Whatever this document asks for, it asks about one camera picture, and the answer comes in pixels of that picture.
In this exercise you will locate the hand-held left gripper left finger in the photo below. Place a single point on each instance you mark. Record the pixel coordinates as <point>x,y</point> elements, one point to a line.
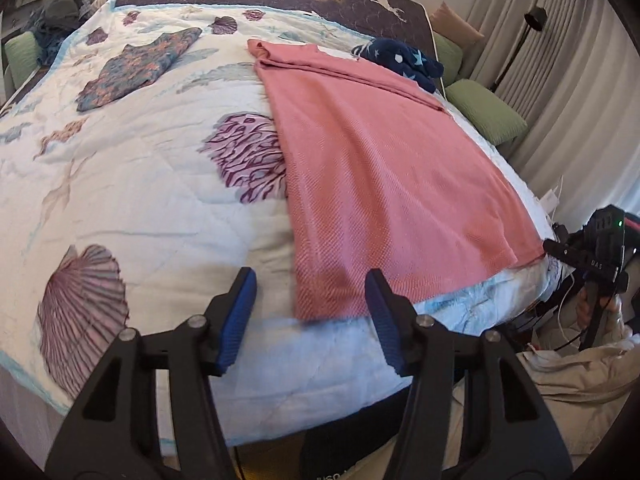
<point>235,320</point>

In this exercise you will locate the small green pillow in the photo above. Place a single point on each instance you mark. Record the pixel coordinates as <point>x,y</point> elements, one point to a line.
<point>22,52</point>
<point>447,57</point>

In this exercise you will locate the person's right hand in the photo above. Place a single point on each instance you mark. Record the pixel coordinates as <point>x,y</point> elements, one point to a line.
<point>614,312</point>

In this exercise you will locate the beige curtain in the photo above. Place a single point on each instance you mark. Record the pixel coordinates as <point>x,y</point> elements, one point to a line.
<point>580,85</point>

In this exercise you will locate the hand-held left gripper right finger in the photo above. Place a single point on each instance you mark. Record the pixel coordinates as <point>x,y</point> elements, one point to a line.
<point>387,320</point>

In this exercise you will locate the seashell print quilt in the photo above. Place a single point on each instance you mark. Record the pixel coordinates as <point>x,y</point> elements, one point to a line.
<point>150,200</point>

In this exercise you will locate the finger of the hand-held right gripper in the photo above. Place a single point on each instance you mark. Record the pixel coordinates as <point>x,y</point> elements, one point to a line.
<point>562,232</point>
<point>552,249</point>

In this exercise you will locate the blue floral patterned garment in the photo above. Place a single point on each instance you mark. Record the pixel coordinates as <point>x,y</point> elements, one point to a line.
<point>135,65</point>

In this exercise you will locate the peach pillow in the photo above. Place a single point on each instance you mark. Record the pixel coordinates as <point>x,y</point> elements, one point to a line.
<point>457,25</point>

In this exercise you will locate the navy star print blanket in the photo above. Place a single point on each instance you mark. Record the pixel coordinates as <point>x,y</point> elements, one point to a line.
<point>400,57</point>

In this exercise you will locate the pink sweater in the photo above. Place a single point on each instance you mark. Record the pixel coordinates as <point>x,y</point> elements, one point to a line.
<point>380,170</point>

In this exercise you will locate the grey and blue clothes pile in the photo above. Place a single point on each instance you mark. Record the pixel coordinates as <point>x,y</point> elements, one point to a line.
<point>60,10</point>

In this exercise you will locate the black floor lamp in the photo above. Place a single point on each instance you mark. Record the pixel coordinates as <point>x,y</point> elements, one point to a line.
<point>535,17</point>

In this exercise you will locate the large green pillow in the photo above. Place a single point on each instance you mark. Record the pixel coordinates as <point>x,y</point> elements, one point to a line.
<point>487,110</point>

